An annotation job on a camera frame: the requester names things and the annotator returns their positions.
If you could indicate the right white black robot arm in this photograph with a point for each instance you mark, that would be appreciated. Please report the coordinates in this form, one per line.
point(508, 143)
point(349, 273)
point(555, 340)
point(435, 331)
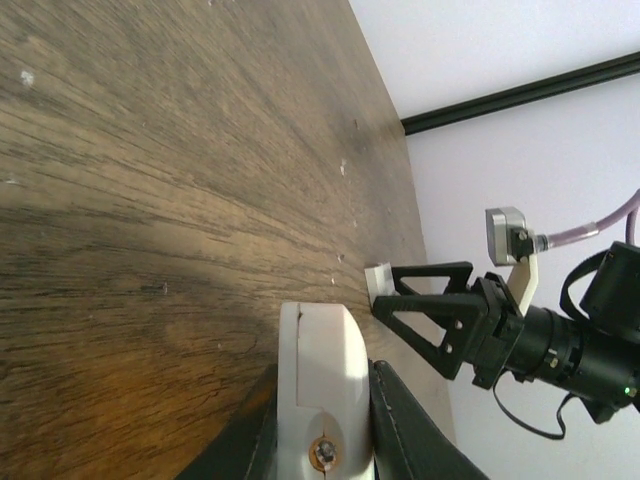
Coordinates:
point(590, 348)

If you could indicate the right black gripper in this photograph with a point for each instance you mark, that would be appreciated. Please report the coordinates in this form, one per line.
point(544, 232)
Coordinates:
point(442, 328)

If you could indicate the black aluminium frame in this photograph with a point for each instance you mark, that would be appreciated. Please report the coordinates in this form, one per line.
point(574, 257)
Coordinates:
point(586, 77)

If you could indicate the white remote control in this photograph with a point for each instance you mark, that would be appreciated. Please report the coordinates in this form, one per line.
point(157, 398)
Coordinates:
point(323, 397)

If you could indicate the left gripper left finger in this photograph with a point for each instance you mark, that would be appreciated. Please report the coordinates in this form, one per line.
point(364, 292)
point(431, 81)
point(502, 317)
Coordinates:
point(246, 447)

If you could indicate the white battery cover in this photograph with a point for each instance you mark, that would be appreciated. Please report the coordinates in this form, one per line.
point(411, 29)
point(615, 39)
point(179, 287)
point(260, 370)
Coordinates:
point(379, 282)

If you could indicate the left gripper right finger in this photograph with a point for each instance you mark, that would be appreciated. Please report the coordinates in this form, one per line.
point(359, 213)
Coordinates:
point(407, 443)

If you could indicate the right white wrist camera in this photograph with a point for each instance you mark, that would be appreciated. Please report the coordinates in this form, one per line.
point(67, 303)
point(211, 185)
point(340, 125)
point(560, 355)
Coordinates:
point(512, 244)

